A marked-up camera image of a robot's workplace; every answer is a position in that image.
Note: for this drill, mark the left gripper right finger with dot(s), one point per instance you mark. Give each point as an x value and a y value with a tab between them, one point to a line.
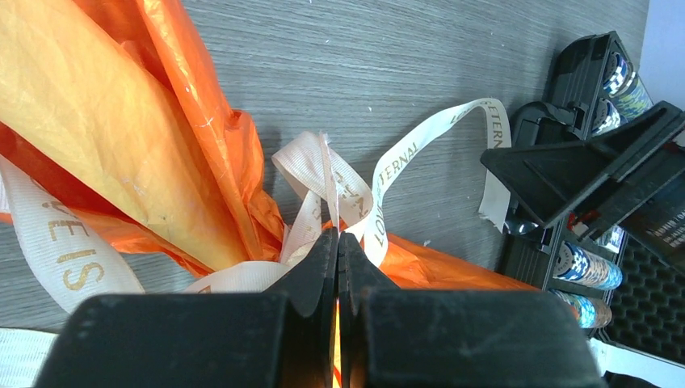
393	337

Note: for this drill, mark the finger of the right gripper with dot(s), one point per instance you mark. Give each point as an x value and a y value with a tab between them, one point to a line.
550	181

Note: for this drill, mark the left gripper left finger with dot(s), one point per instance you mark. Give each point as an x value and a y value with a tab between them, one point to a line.
281	337

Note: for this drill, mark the cream printed ribbon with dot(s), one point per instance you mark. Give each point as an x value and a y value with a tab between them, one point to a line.
310	166

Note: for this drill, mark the orange flower bouquet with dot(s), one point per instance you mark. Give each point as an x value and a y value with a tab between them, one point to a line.
113	108

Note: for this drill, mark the black poker chip case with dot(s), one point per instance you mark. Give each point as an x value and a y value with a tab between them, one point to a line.
621	266

